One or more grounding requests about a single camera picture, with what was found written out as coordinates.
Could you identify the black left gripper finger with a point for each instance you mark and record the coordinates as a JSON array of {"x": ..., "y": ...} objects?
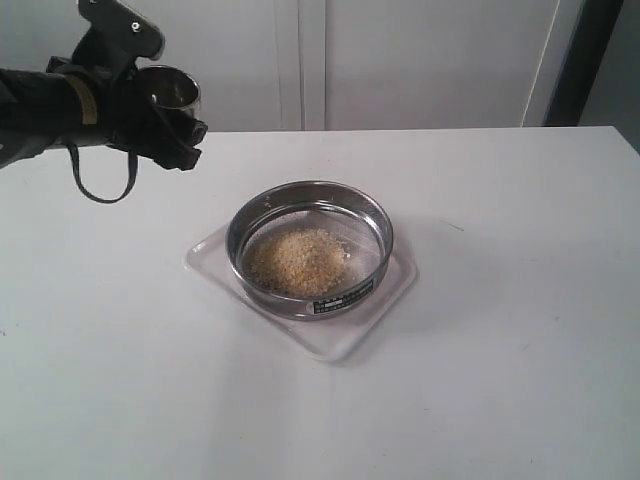
[{"x": 173, "y": 139}]

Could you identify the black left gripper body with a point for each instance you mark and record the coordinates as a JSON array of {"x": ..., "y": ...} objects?
[{"x": 124, "y": 113}]

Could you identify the stainless steel cup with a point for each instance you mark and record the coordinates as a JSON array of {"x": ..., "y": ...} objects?
[{"x": 171, "y": 89}]

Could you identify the round stainless steel sieve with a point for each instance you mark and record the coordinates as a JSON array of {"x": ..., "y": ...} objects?
[{"x": 354, "y": 217}]

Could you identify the yellow and white grain mix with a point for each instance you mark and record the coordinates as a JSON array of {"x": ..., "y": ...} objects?
[{"x": 299, "y": 263}]

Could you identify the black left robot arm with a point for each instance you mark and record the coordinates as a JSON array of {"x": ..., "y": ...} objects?
[{"x": 38, "y": 106}]

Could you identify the white cabinet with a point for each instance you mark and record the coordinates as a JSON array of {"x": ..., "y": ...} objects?
[{"x": 353, "y": 65}]

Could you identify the white square plastic tray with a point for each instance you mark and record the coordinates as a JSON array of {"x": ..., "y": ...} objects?
[{"x": 330, "y": 339}]

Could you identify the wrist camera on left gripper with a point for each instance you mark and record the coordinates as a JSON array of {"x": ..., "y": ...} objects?
[{"x": 120, "y": 25}]

